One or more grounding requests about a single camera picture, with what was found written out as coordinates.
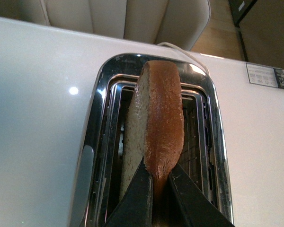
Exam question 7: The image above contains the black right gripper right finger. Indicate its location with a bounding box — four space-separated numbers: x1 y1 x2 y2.
169 164 233 227

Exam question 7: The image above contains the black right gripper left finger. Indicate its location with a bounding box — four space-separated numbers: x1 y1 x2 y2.
105 159 153 227

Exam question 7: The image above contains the slice of brown bread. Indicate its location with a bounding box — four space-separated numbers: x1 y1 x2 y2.
119 61 185 202

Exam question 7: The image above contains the white chrome two-slot toaster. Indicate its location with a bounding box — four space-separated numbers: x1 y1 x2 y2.
69 54 233 227

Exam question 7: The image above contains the label sticker on table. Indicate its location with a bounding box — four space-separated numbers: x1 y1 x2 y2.
246 62 284 89

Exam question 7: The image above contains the beige chair on right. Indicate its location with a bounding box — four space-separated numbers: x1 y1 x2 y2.
19 0 211 50

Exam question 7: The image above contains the dark grey washing machine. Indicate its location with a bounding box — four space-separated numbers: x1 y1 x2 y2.
229 0 284 68

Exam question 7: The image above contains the white toaster power cable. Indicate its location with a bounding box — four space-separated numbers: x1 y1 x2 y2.
156 42 210 75

